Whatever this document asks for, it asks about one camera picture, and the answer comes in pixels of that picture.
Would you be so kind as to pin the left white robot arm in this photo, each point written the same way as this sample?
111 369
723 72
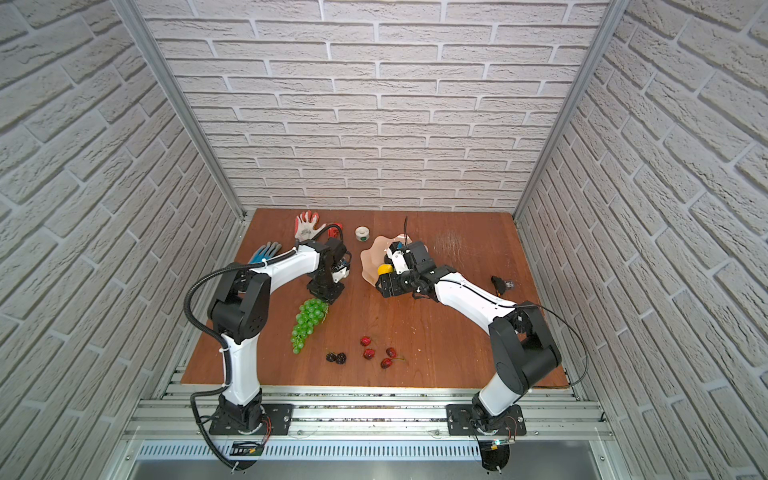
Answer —
240 308

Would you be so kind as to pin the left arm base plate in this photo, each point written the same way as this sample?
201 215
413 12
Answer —
231 419

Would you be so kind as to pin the aluminium corner post left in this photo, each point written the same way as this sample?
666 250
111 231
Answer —
148 46

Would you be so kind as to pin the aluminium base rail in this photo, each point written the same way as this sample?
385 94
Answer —
372 433

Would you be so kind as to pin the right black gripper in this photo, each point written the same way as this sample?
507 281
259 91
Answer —
394 277

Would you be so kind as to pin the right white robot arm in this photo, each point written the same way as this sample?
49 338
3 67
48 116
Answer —
523 347

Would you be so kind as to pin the aluminium corner post right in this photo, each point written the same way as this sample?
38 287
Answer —
594 54

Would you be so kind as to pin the red white work glove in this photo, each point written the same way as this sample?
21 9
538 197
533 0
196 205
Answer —
307 226

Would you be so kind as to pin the white tape roll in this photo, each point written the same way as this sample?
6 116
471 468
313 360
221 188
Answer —
362 233

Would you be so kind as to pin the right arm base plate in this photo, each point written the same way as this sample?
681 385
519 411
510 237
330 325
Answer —
467 420

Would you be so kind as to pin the aluminium corner post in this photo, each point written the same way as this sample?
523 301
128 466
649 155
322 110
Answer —
148 46
594 54

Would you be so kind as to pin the blue work glove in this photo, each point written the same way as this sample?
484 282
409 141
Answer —
266 251

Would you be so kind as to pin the pink wavy fruit bowl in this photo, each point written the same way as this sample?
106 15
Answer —
373 257

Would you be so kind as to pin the green grape bunch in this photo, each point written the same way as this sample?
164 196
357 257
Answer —
311 314

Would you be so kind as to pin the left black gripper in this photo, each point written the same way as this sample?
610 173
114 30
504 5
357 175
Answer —
328 296

